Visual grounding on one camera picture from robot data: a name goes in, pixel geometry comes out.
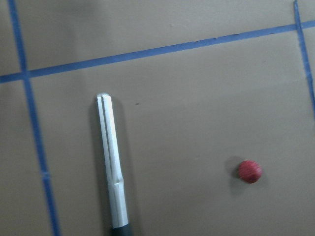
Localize red strawberry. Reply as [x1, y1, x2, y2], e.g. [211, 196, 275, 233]
[237, 160, 262, 184]

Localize steel muddler black tip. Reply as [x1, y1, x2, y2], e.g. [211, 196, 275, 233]
[96, 92, 133, 236]

